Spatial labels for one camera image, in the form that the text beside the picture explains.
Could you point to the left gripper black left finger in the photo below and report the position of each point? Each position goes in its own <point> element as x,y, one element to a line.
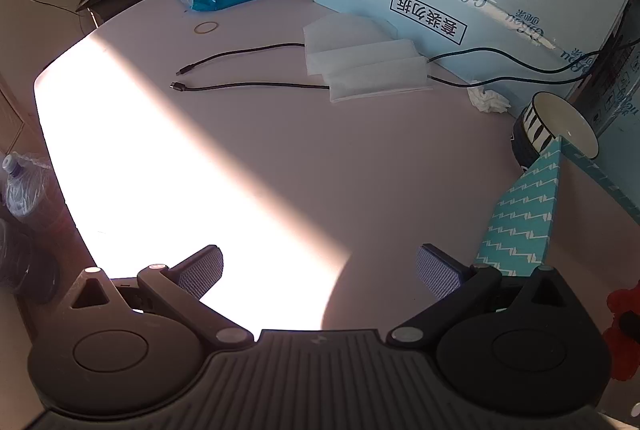
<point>176,292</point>

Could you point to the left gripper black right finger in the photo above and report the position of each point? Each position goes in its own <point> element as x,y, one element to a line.
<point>459,292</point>

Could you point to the teal patterned gift box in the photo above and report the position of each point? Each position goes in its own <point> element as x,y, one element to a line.
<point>520,228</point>

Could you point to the red flower object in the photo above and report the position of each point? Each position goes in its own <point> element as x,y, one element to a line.
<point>622,337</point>

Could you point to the crumpled white tissue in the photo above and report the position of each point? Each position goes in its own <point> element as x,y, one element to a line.
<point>488,101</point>

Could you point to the plastic water bottle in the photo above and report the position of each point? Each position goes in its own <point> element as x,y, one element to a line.
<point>28,182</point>

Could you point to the black white striped bowl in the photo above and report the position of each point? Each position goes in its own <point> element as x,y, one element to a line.
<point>546,117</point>

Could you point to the white foam packing sheets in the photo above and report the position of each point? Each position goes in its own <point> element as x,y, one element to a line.
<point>358,57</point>

